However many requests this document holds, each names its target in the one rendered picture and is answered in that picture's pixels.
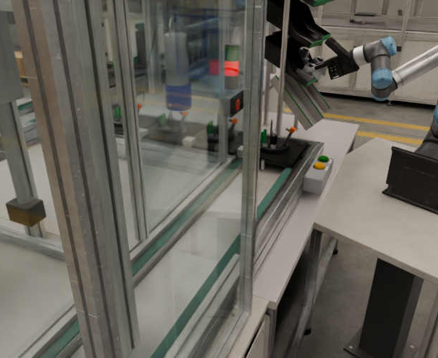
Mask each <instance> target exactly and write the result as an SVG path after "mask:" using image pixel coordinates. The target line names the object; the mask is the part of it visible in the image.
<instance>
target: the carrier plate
mask: <svg viewBox="0 0 438 358"><path fill-rule="evenodd" d="M289 142H290V150H289V151H288V152H287V153H283V154H278V155H272V154H267V153H263V152H260V162H261V160H265V163H267V164H272V165H276V166H283V167H287V168H293V167H294V166H295V164H296V163H297V161H298V160H299V159H300V157H301V154H302V153H303V152H304V151H305V150H306V148H307V147H308V142H304V141H302V143H301V145H300V144H297V142H298V141H295V140H291V139H290V140H289Z"/></svg>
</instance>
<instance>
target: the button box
mask: <svg viewBox="0 0 438 358"><path fill-rule="evenodd" d="M315 163H323V164H324V165H325V168H323V169H318V168H315V167H314V164H315ZM332 167H333V158H328V161H327V162H322V161H319V156H317V157H315V159H314V161H313V163H312V164H311V166H310V168H309V169H308V171H307V172H306V174H305V176H304V182H303V188H302V190H303V191H307V192H313V193H317V194H321V192H322V190H323V188H324V186H325V184H326V182H327V180H328V179H329V176H330V174H331V171H332Z"/></svg>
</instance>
